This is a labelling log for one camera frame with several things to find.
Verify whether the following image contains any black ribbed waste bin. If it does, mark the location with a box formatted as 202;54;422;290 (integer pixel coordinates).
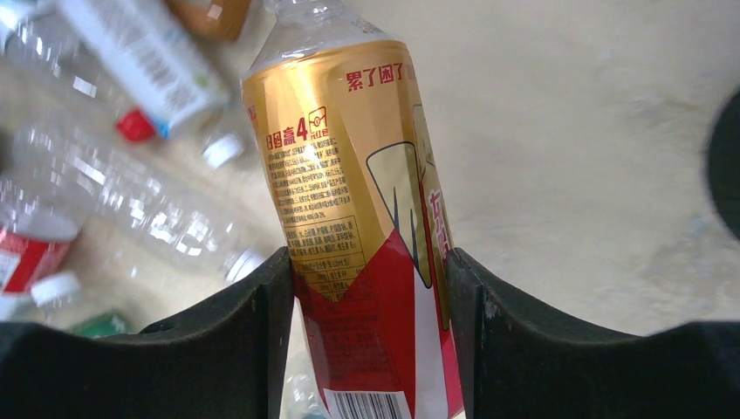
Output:
704;88;739;241

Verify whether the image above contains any light green label bottle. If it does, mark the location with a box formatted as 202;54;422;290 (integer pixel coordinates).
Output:
68;311;133;339

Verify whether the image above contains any clear unlabelled bottle white cap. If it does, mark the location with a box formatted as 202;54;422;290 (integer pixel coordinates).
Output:
11;116;268;282

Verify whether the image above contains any white label clear bottle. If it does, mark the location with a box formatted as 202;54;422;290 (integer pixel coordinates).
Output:
55;1;246;168

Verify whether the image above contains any wooden three-tier shelf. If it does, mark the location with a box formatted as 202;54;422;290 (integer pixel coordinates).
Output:
165;0;251;42

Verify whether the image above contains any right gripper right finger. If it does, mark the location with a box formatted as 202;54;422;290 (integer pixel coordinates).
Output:
446;248;739;418

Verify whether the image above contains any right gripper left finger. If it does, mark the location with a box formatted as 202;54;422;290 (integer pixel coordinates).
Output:
1;248;294;418

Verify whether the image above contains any red label bottle red cap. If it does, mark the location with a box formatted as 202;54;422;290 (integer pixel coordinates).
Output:
1;1;157;143

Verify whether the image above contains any gold and red drink bottle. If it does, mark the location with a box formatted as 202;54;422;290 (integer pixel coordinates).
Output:
243;1;463;418

